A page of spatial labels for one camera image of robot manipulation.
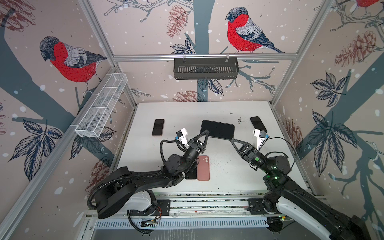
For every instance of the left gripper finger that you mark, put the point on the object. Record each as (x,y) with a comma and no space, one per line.
(202,138)
(204,143)

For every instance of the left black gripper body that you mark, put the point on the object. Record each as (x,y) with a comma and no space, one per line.
(193,152)

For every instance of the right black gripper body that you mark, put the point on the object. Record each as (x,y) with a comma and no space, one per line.
(254,157)

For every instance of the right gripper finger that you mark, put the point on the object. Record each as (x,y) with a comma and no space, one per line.
(236,141)
(239,149)

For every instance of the black phone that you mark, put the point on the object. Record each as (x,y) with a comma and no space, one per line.
(191,174)
(158,127)
(217,129)
(258,124)

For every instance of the pink phone case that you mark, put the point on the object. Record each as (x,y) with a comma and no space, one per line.
(203,168)

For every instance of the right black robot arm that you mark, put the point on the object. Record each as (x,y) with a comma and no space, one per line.
(288,198)

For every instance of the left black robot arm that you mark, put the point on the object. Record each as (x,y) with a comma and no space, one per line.
(112,193)

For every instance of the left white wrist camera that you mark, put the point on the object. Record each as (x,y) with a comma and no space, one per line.
(182,137)

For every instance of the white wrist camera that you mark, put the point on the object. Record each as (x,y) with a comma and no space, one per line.
(182,137)
(259,137)

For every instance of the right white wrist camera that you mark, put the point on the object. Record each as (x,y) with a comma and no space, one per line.
(259,137)

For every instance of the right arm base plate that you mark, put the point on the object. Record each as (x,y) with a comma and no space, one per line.
(261,206)

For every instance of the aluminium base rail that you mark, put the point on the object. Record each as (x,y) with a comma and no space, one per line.
(209,206)

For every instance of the black hanging wire basket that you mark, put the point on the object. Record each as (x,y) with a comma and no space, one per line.
(206,68)

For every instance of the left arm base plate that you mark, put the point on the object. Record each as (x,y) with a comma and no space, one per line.
(158,208)

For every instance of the white mesh wall tray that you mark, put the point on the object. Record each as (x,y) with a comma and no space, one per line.
(100,110)

